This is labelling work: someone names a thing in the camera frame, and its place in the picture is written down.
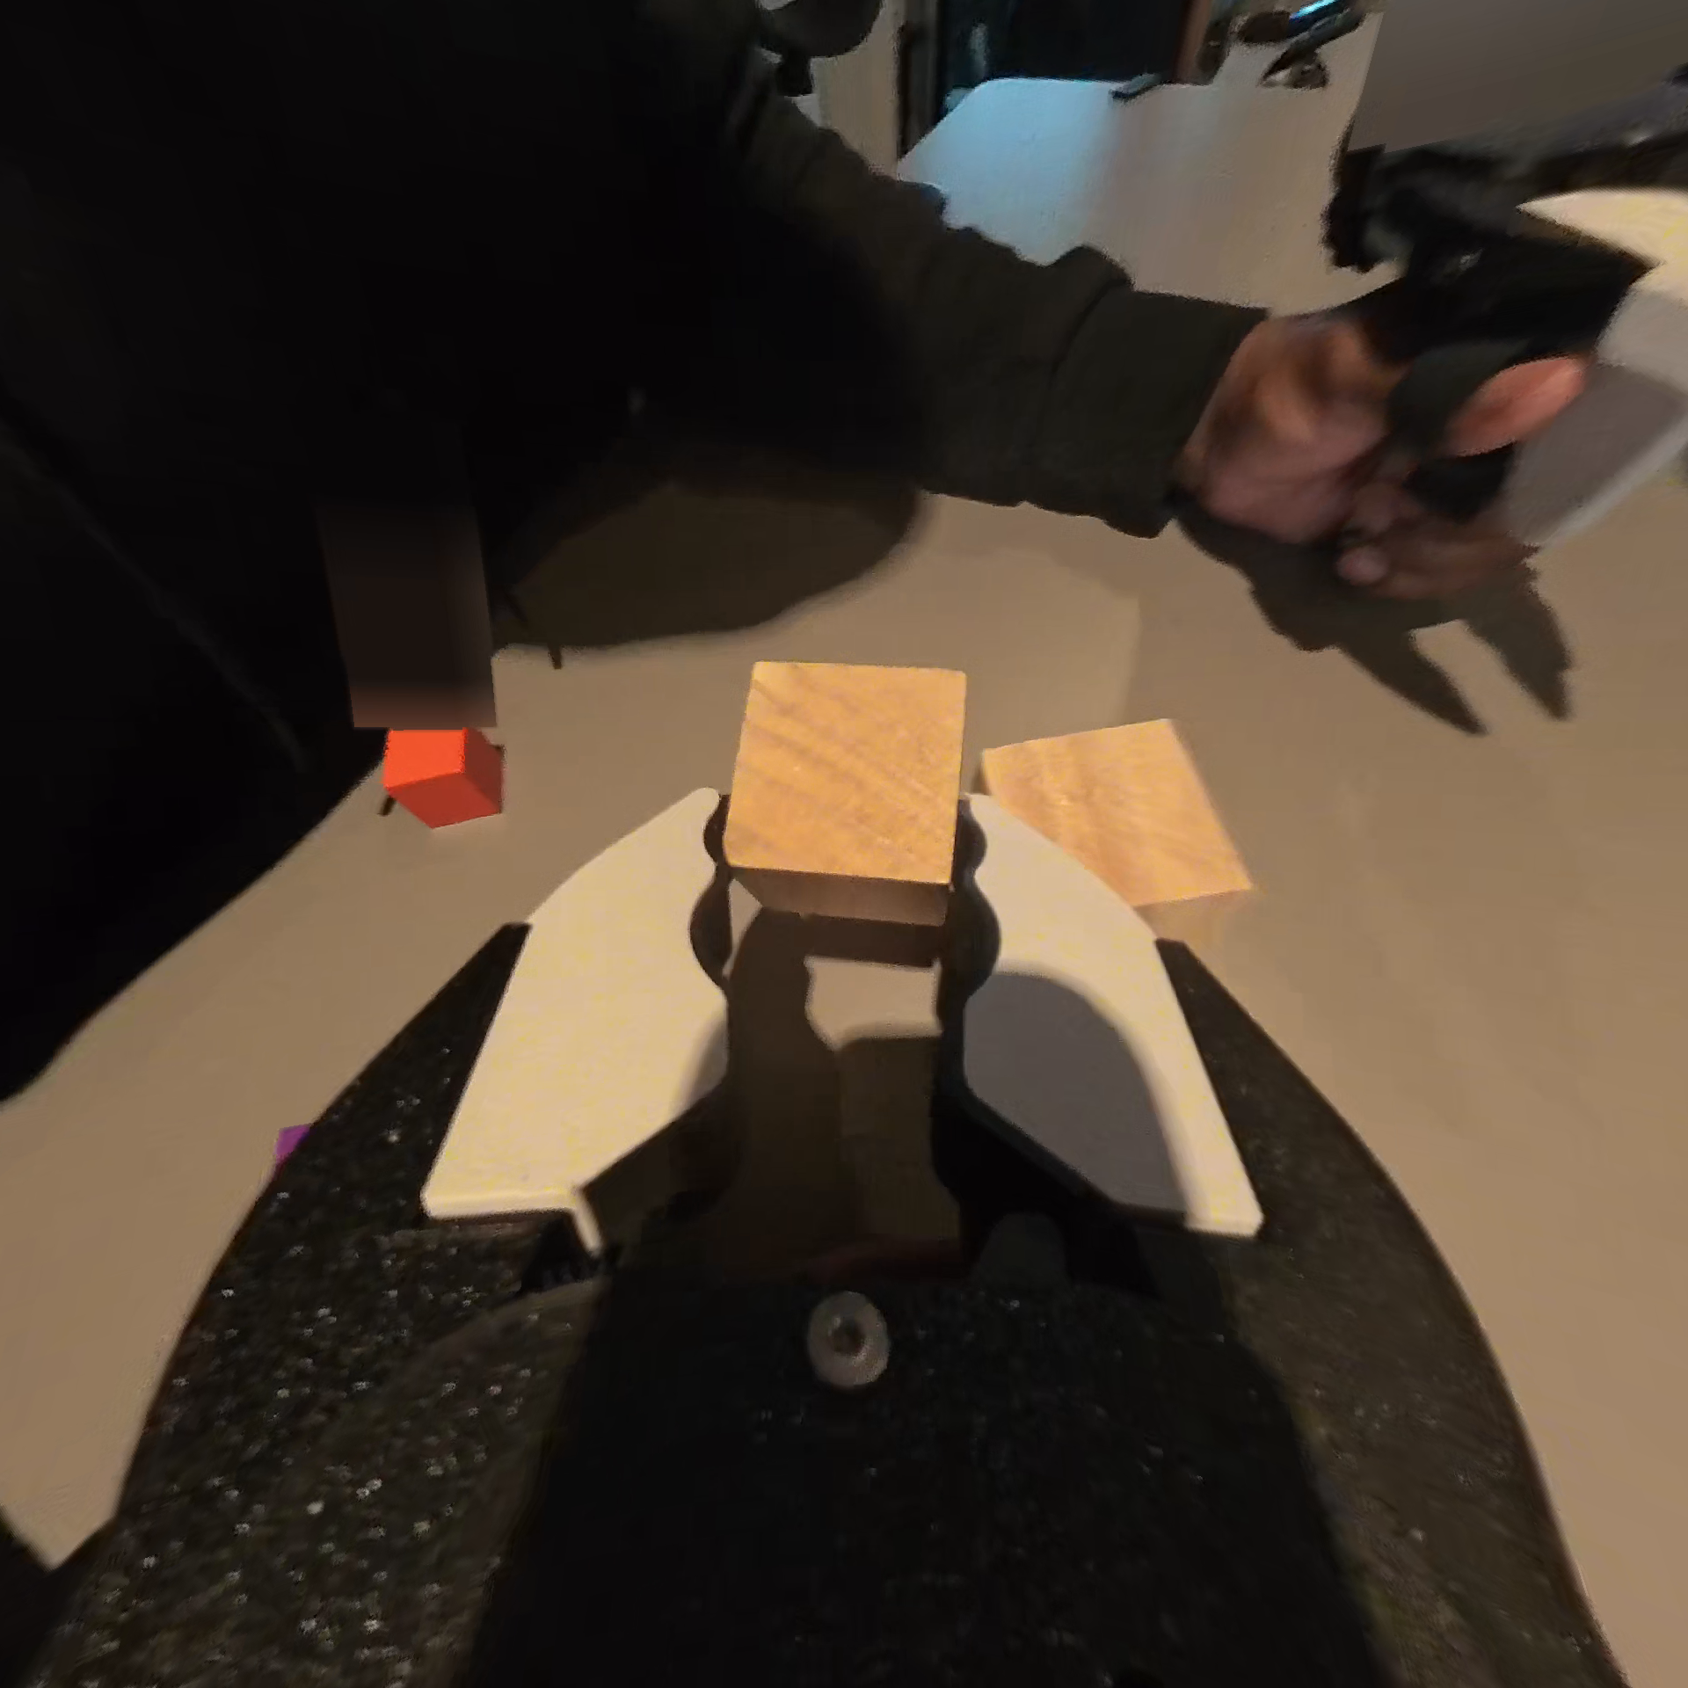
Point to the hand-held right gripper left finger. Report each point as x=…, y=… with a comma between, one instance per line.
x=582, y=1041

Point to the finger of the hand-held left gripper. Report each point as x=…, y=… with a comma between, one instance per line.
x=1636, y=223
x=1623, y=423

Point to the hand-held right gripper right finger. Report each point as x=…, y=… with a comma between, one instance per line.
x=1094, y=1055

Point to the large wooden cube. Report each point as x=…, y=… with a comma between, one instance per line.
x=1122, y=818

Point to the red cube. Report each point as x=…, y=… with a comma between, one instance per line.
x=443, y=779

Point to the purple cube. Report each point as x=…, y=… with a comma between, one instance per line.
x=293, y=1144

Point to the medium wooden cube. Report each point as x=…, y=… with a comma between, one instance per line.
x=844, y=779

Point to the person's left hand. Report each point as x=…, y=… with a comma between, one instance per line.
x=1293, y=435

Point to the person's black jacket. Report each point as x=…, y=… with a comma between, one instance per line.
x=265, y=329

